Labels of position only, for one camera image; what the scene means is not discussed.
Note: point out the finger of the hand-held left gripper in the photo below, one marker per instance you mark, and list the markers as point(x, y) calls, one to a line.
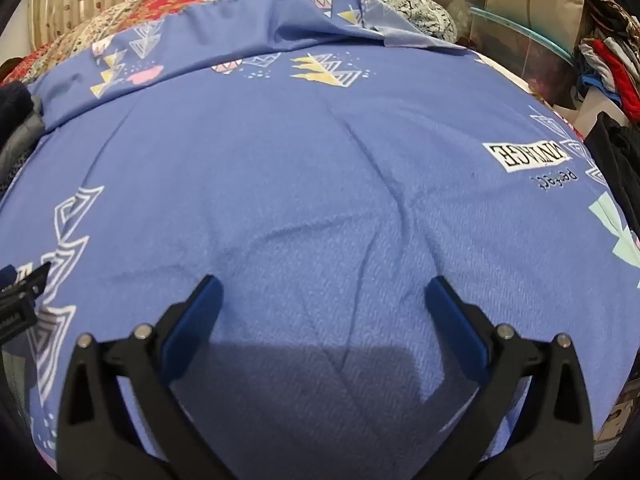
point(20, 295)

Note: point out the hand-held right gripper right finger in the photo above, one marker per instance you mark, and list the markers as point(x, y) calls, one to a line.
point(457, 325)

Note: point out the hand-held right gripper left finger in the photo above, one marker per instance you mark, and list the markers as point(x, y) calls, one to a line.
point(192, 325)

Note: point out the grey garment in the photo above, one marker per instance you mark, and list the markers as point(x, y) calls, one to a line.
point(22, 140)

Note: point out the pile of colourful clothes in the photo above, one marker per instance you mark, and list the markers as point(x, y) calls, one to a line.
point(612, 65)

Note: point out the blue printed bedsheet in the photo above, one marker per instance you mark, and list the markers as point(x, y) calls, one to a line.
point(300, 185)

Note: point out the dark navy cloth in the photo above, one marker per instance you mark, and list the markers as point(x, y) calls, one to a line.
point(12, 102)

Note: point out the black garment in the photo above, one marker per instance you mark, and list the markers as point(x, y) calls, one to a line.
point(615, 160)

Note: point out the round glass table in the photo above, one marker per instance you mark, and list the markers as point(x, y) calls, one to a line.
point(525, 60)

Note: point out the floral patchwork quilt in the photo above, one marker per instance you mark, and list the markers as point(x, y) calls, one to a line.
point(165, 5)

